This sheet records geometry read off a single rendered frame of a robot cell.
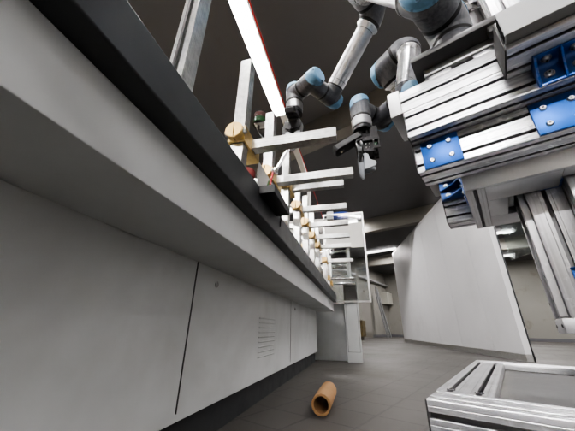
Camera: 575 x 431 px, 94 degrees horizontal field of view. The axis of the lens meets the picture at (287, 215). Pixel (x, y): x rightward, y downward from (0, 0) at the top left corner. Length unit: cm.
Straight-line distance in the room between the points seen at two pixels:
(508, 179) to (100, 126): 85
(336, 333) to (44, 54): 336
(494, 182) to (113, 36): 83
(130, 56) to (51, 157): 16
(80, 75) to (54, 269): 32
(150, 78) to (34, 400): 50
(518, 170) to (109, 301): 98
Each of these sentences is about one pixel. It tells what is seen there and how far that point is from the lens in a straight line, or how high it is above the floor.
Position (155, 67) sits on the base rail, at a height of 66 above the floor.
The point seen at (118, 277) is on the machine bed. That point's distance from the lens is 68.
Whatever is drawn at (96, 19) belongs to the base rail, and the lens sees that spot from 40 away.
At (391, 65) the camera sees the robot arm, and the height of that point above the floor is 145.
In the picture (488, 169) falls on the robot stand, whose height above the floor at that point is 72.
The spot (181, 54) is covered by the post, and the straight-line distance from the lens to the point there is 60.
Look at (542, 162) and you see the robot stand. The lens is 89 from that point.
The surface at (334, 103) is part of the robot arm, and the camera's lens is 132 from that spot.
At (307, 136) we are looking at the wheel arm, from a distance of 76.
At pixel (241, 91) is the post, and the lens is 89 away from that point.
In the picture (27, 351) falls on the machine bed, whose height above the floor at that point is 29.
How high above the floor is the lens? 33
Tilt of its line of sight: 23 degrees up
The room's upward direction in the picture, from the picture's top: 1 degrees clockwise
